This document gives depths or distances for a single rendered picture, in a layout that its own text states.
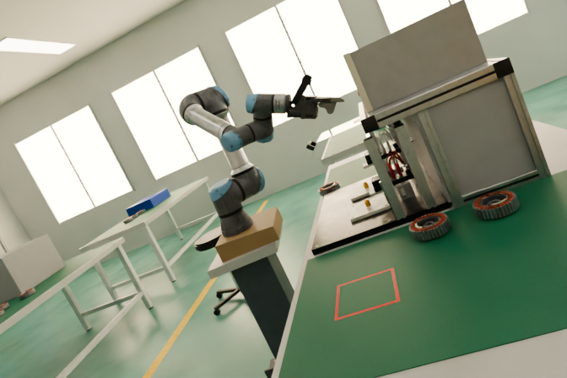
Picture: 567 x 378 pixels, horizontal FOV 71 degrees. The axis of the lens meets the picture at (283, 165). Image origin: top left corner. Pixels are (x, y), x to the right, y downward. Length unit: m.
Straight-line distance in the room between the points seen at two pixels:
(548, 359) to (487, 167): 0.70
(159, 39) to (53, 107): 2.31
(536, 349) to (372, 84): 0.87
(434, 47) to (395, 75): 0.14
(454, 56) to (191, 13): 5.64
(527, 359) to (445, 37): 0.93
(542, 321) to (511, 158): 0.63
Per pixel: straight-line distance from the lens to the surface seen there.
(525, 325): 0.84
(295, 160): 6.40
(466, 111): 1.30
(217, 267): 1.79
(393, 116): 1.25
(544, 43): 6.68
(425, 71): 1.37
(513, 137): 1.35
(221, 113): 1.83
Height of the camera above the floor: 1.26
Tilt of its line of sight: 8 degrees down
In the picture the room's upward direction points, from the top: 25 degrees counter-clockwise
